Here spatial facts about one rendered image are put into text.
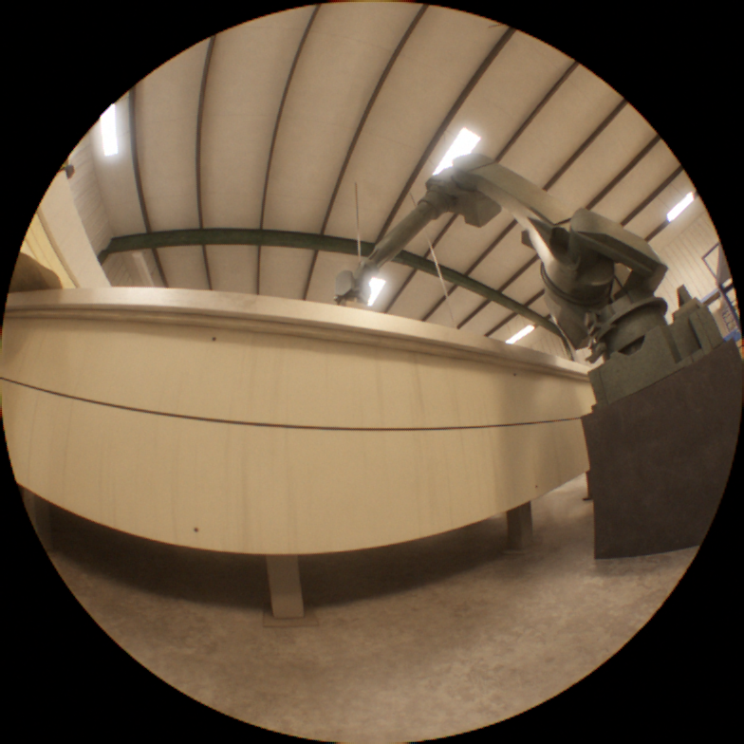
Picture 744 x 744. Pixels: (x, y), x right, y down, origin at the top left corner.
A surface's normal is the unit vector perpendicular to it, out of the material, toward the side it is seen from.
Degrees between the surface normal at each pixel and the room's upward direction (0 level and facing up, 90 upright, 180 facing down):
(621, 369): 90
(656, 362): 90
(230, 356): 90
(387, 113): 180
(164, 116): 176
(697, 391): 90
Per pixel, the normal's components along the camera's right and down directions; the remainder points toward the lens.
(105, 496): 0.36, -0.40
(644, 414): -0.92, -0.10
